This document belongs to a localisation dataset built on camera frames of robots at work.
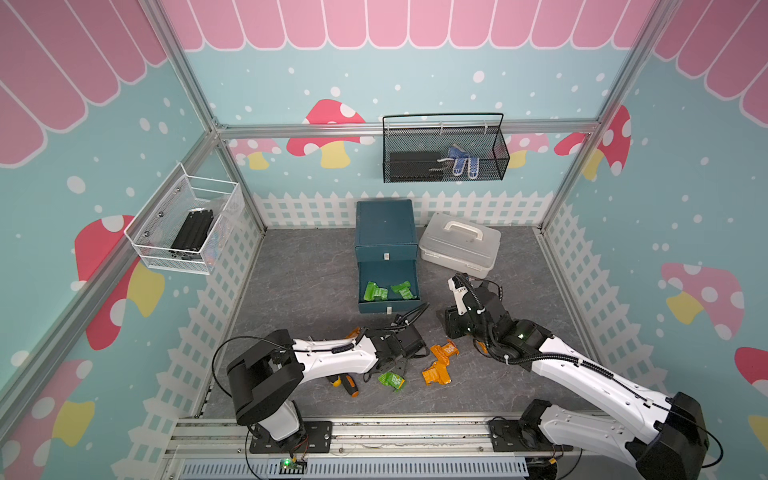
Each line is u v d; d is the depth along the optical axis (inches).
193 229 28.1
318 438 29.3
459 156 34.9
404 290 36.1
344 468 28.0
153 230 26.4
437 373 32.7
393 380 32.4
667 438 15.2
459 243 39.5
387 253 34.6
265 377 17.4
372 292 36.2
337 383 31.9
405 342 26.0
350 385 31.8
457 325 26.8
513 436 28.6
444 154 35.3
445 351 34.3
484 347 22.1
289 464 28.8
